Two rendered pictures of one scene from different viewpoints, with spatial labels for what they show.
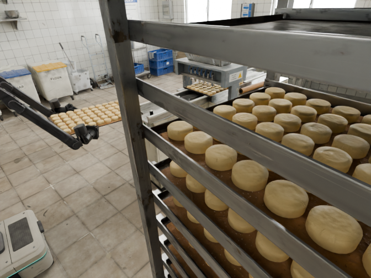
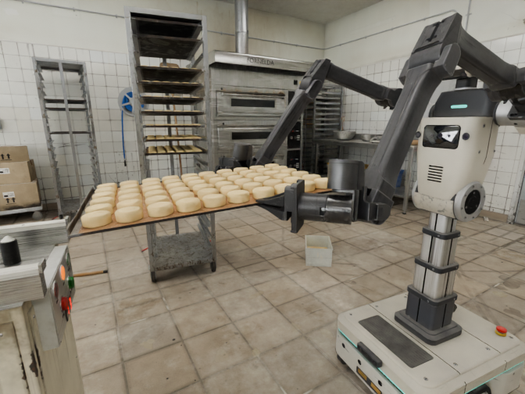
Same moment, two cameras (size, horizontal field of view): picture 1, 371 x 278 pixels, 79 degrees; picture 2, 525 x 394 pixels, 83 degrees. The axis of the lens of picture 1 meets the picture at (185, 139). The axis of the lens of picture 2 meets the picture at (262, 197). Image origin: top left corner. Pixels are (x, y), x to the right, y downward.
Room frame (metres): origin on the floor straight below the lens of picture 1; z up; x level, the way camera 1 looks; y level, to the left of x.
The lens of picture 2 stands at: (2.31, 1.03, 1.16)
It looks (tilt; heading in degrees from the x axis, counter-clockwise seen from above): 14 degrees down; 196
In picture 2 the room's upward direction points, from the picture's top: straight up
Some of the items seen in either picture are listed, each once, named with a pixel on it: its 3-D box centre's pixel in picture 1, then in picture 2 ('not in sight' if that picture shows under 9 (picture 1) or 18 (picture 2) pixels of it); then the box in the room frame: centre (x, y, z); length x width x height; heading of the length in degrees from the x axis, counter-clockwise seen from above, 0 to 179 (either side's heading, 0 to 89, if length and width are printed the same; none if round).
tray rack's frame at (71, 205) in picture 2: not in sight; (71, 142); (-0.60, -2.23, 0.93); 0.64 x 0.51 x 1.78; 49
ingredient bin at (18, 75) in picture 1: (16, 90); not in sight; (4.18, 3.14, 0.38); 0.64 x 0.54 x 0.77; 45
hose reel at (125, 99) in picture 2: not in sight; (135, 127); (-1.42, -1.93, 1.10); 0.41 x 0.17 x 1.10; 136
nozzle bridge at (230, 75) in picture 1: (208, 78); not in sight; (2.41, -0.27, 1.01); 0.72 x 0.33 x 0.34; 41
